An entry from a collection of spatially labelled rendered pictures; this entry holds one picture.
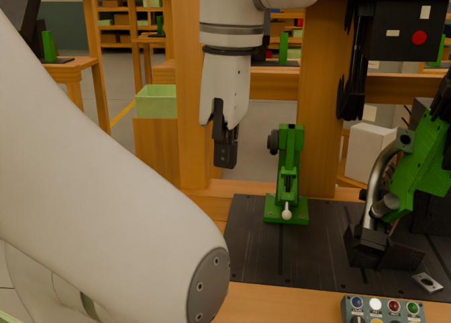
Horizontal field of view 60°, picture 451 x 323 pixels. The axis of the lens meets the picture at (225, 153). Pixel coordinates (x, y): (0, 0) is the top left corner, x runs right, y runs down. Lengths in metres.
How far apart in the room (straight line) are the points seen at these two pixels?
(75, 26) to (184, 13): 10.72
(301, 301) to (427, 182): 0.38
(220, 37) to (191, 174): 0.89
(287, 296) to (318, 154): 0.52
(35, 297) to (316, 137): 0.99
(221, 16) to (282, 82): 0.82
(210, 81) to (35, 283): 0.29
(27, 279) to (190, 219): 0.17
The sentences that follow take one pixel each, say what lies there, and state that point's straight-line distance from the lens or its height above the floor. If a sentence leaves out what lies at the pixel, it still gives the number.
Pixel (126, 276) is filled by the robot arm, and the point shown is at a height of 1.33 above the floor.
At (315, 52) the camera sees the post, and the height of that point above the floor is 1.35.
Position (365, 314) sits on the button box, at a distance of 0.86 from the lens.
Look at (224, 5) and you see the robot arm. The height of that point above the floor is 1.50.
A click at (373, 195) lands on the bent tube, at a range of 1.05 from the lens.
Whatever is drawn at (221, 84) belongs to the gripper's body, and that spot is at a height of 1.41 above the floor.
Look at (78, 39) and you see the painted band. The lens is 11.91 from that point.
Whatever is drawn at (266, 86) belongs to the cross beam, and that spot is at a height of 1.23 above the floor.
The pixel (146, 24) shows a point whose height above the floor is 0.73.
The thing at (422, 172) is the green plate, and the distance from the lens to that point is 0.93.
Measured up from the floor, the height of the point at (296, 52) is 0.43.
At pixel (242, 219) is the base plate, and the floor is 0.90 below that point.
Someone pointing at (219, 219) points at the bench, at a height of 0.88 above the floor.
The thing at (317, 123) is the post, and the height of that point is 1.14.
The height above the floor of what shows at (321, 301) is 0.90.
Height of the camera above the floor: 1.52
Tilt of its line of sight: 23 degrees down
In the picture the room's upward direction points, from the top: straight up
